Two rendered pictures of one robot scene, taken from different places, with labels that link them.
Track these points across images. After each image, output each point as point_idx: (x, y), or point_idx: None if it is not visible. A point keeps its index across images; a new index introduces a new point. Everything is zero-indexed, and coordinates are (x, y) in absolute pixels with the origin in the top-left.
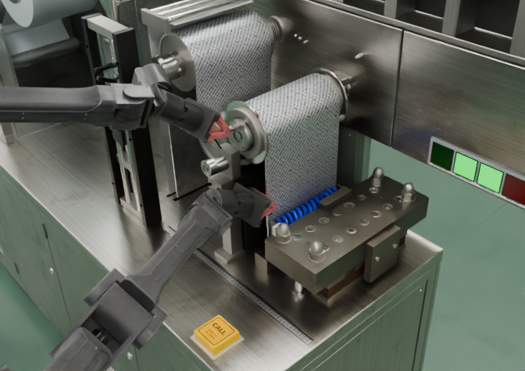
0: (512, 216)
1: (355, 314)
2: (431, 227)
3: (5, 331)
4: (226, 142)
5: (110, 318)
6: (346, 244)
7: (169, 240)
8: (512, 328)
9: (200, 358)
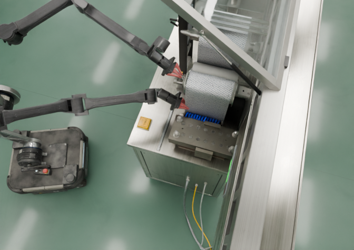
0: None
1: (178, 158)
2: (347, 163)
3: None
4: None
5: (71, 104)
6: (188, 140)
7: (115, 96)
8: (306, 220)
9: (135, 123)
